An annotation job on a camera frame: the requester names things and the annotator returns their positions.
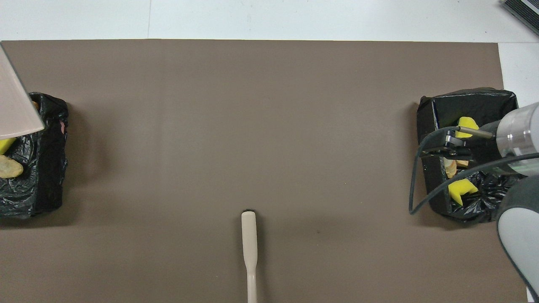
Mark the pale bread slice piece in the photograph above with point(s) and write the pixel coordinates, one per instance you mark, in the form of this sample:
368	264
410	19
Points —
450	167

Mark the large striped bread chunk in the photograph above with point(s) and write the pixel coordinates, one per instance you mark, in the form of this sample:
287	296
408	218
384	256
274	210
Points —
462	162

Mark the yellow sponge chunk with dot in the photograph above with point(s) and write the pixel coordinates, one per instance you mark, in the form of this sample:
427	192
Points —
467	124

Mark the green and yellow sponge piece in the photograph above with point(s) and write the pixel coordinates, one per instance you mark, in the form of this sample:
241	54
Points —
459	187

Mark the beige hand brush black bristles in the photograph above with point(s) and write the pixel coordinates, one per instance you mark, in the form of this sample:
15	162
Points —
249	240

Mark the beige plastic dustpan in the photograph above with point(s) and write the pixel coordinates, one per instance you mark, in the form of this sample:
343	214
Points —
14	105

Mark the small striped bread roll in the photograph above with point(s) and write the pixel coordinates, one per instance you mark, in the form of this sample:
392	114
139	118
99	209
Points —
9	167

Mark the yellow sponge wedge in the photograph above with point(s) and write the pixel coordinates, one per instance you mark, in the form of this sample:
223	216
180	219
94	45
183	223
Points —
6	144

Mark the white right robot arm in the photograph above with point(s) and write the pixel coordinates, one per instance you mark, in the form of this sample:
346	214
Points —
520	139

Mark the black bag lined bin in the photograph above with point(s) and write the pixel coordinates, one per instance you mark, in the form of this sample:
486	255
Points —
438	109
46	168

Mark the black ribbed panel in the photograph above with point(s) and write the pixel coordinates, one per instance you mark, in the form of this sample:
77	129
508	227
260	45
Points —
524	10

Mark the brown paper table mat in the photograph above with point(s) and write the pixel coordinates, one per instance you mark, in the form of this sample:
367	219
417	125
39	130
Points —
269	126

